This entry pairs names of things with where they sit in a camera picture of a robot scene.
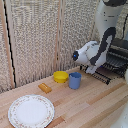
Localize black rack frame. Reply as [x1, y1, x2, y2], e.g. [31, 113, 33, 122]
[103, 37, 128, 79]

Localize woven screen panel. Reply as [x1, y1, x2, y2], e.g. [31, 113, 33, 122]
[58, 0, 102, 72]
[0, 0, 16, 94]
[4, 0, 63, 88]

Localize black wire tray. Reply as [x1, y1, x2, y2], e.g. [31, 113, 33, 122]
[79, 64, 113, 85]

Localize yellow bowl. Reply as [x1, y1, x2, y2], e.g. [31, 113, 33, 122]
[53, 70, 70, 84]

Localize white floral rimmed plate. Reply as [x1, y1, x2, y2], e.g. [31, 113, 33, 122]
[7, 94, 55, 128]

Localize blue cup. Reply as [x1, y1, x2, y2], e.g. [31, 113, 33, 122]
[68, 71, 83, 91]

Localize orange rectangular block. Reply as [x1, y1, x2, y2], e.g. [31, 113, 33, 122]
[37, 82, 53, 94]

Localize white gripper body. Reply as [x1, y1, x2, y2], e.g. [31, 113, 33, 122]
[85, 64, 98, 75]

